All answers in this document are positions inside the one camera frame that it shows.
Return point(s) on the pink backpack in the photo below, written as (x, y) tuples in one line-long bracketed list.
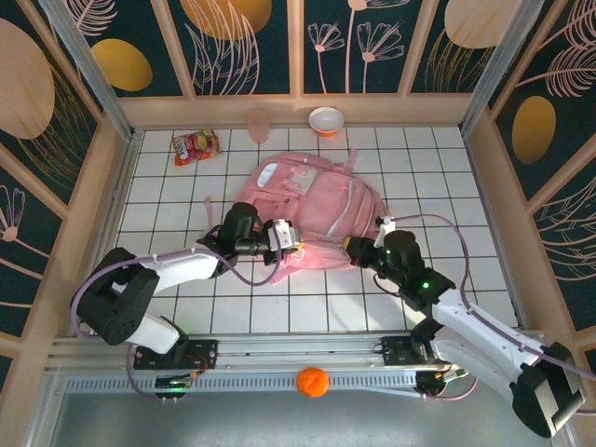
[(321, 209)]

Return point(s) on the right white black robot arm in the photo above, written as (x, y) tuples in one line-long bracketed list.
[(475, 326)]

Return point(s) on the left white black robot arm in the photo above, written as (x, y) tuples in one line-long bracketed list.
[(181, 272)]

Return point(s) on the orange snack bag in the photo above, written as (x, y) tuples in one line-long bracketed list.
[(196, 147)]

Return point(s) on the pink plastic cup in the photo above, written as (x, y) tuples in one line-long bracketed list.
[(257, 125)]

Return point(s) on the white orange bowl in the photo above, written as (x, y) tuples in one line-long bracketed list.
[(327, 121)]

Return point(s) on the right controller board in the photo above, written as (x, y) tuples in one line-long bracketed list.
[(430, 379)]

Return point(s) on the controller board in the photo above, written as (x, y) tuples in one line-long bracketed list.
[(430, 379), (172, 383)]

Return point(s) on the orange ball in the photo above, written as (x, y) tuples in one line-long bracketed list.
[(313, 383)]

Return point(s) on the left controller board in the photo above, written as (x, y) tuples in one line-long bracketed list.
[(172, 383)]

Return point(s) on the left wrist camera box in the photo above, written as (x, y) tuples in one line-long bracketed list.
[(285, 235)]

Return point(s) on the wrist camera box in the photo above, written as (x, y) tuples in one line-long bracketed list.
[(385, 229), (285, 235)]

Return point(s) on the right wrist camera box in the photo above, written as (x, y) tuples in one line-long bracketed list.
[(385, 229)]

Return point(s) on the aluminium rail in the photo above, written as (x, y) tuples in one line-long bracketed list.
[(288, 347)]

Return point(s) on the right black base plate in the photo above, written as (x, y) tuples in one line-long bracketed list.
[(396, 351)]

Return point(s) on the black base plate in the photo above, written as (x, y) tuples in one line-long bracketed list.
[(205, 354), (396, 351)]

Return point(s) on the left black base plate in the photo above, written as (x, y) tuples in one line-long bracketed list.
[(205, 354)]

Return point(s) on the aluminium corner post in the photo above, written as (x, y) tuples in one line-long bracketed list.
[(500, 70), (93, 79)]

